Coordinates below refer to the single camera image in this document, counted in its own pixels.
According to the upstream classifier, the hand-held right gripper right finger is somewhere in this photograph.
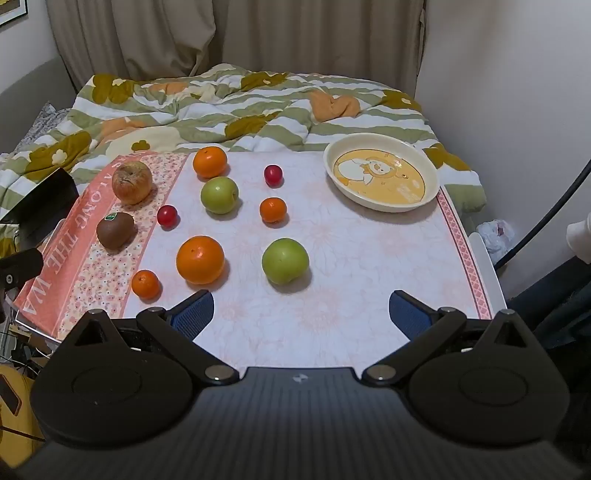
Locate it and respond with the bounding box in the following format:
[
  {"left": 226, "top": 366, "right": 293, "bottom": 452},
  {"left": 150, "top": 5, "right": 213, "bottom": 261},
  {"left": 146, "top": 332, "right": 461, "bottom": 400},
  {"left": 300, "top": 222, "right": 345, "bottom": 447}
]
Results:
[{"left": 362, "top": 290, "right": 539, "bottom": 386}]

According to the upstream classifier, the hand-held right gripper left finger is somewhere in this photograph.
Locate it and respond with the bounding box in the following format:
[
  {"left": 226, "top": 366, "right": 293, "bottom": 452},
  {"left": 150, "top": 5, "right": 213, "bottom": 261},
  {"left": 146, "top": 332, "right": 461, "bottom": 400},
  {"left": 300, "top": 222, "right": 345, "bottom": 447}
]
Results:
[{"left": 60, "top": 290, "right": 241, "bottom": 385}]

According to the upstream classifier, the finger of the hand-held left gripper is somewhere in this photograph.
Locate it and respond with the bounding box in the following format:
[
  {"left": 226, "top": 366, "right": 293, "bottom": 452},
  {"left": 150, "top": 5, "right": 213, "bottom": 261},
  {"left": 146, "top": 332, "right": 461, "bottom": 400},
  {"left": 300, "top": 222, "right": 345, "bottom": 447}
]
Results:
[{"left": 0, "top": 248, "right": 44, "bottom": 289}]

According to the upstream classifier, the large orange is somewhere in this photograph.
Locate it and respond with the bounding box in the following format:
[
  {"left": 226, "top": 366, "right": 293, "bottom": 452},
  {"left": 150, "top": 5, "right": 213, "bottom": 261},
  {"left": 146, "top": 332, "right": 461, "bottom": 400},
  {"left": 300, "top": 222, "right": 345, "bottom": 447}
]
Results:
[
  {"left": 176, "top": 235, "right": 225, "bottom": 285},
  {"left": 192, "top": 146, "right": 229, "bottom": 179}
]

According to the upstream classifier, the brown kiwi with green sticker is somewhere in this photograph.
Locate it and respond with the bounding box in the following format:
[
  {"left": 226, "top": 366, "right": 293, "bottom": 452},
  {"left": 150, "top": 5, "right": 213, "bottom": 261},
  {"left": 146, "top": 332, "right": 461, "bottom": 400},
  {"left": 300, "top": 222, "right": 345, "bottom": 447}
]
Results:
[{"left": 96, "top": 212, "right": 136, "bottom": 252}]

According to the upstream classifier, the green apple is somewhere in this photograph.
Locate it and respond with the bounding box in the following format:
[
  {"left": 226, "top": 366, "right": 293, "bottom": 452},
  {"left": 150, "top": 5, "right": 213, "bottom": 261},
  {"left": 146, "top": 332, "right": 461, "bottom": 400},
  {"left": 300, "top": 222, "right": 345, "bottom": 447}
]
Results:
[
  {"left": 200, "top": 176, "right": 240, "bottom": 216},
  {"left": 261, "top": 238, "right": 310, "bottom": 285}
]

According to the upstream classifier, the small mandarin orange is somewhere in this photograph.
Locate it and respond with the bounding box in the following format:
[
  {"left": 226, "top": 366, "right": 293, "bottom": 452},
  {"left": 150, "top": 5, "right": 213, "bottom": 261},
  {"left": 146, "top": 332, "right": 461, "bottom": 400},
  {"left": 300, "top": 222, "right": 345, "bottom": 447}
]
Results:
[
  {"left": 131, "top": 270, "right": 161, "bottom": 299},
  {"left": 259, "top": 197, "right": 288, "bottom": 224}
]

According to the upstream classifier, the wrinkled red apple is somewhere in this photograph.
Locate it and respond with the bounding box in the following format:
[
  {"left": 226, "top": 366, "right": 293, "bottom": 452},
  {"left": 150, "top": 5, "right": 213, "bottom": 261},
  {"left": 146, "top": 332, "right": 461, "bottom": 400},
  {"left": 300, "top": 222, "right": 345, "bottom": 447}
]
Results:
[{"left": 111, "top": 161, "right": 153, "bottom": 205}]

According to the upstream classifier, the cream plate with cartoon print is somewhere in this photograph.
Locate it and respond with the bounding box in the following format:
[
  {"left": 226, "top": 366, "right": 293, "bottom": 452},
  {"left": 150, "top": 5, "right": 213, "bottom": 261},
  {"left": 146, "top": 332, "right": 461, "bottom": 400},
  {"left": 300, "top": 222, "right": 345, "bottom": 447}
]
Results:
[{"left": 322, "top": 132, "right": 440, "bottom": 213}]

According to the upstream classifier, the black flat device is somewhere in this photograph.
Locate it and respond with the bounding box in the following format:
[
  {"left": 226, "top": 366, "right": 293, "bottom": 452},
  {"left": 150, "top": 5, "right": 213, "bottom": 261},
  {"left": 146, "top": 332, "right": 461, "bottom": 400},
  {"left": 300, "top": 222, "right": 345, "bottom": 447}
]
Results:
[{"left": 0, "top": 167, "right": 80, "bottom": 250}]

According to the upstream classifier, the white plastic bag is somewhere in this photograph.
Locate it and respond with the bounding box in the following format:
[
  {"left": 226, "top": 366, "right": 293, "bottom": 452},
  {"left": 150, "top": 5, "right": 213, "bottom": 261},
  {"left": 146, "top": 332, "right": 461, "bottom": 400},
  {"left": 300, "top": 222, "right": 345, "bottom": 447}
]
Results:
[{"left": 475, "top": 219, "right": 515, "bottom": 253}]

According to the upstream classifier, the yellow bag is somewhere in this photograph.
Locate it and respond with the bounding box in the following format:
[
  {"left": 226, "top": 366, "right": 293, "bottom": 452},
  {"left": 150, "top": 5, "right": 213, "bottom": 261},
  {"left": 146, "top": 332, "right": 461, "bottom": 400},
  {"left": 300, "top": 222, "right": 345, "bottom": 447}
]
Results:
[{"left": 0, "top": 364, "right": 44, "bottom": 468}]

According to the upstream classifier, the dark cloth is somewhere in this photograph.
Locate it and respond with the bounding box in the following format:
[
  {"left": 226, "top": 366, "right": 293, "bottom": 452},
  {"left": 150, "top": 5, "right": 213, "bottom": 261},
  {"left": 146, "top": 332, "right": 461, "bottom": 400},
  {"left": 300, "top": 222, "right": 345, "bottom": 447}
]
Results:
[{"left": 505, "top": 258, "right": 591, "bottom": 352}]

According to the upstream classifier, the grey floral pillow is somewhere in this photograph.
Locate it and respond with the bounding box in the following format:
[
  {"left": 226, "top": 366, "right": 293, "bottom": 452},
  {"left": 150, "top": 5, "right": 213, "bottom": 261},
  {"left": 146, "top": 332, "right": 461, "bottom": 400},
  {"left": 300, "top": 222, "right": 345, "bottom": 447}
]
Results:
[{"left": 16, "top": 102, "right": 71, "bottom": 151}]

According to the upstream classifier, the grey padded headboard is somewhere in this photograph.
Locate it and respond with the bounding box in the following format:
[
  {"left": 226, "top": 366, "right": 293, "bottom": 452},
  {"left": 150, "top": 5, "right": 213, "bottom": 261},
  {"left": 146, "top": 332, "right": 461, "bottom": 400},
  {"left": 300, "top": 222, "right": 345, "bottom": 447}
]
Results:
[{"left": 0, "top": 55, "right": 80, "bottom": 155}]

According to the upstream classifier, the white object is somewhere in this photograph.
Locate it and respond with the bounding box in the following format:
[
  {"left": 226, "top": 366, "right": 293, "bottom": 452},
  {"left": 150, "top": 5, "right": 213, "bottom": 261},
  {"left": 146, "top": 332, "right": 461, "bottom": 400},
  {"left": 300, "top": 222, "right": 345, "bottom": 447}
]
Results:
[{"left": 567, "top": 220, "right": 591, "bottom": 259}]

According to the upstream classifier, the striped flower-print blanket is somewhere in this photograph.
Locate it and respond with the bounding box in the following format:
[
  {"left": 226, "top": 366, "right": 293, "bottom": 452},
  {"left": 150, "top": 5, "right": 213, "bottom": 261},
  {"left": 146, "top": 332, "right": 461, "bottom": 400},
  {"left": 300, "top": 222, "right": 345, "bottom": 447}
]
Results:
[{"left": 0, "top": 63, "right": 488, "bottom": 259}]

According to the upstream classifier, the beige curtain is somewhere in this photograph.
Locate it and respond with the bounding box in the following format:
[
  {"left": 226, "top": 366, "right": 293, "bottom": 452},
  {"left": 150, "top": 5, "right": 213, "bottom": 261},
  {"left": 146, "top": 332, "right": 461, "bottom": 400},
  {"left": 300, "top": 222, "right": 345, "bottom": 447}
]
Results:
[{"left": 46, "top": 0, "right": 428, "bottom": 100}]

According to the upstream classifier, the black cable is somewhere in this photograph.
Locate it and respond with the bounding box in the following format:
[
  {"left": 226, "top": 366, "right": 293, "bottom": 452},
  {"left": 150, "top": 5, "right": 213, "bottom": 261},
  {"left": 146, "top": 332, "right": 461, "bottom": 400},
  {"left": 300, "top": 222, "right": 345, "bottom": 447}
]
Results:
[{"left": 494, "top": 159, "right": 591, "bottom": 271}]

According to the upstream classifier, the framed wall picture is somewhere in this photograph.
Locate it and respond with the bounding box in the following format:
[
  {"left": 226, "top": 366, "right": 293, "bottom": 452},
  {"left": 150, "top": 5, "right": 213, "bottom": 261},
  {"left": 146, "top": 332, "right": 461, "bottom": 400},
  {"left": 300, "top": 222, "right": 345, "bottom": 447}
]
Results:
[{"left": 0, "top": 0, "right": 29, "bottom": 29}]

